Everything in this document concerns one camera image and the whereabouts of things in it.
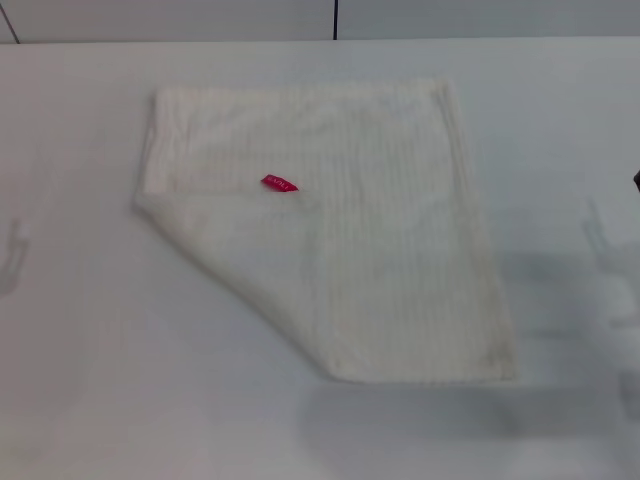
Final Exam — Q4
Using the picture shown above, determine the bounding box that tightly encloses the white ribbed towel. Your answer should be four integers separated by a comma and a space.
131, 75, 520, 387

